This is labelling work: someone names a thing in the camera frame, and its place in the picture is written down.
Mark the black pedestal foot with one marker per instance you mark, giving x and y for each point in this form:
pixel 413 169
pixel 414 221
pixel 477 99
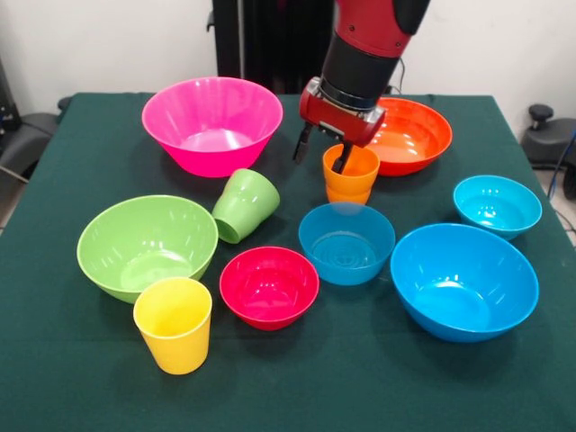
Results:
pixel 31 135
pixel 549 139

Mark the small red bowl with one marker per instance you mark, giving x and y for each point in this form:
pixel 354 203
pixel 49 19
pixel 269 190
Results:
pixel 270 288

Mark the dark green table cloth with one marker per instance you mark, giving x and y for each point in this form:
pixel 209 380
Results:
pixel 288 382

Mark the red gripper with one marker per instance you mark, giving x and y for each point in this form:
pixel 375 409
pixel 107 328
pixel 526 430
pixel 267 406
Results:
pixel 337 119

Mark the yellow cup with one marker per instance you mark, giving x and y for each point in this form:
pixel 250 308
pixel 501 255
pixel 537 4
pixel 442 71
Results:
pixel 173 342

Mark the small turquoise bowl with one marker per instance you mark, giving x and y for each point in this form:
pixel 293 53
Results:
pixel 497 207

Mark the orange-red bowl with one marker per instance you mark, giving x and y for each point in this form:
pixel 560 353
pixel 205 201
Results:
pixel 414 144

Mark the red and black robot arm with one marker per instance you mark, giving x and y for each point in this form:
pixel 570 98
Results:
pixel 369 45

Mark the large blue bowl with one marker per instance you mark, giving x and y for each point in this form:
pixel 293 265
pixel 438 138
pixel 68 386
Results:
pixel 463 288

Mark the ribbed blue bowl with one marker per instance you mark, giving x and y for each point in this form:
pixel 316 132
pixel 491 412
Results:
pixel 346 254

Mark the large pink bowl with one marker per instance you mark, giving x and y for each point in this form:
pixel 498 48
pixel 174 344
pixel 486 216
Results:
pixel 211 148

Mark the dark equipment box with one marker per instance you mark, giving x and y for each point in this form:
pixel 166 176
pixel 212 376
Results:
pixel 6 103

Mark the green bowl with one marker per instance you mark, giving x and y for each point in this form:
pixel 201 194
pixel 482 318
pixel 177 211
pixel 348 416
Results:
pixel 144 247

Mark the orange cup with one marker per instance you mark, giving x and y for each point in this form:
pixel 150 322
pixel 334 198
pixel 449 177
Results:
pixel 355 180

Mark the green cup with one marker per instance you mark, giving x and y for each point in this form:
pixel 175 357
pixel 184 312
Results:
pixel 245 207

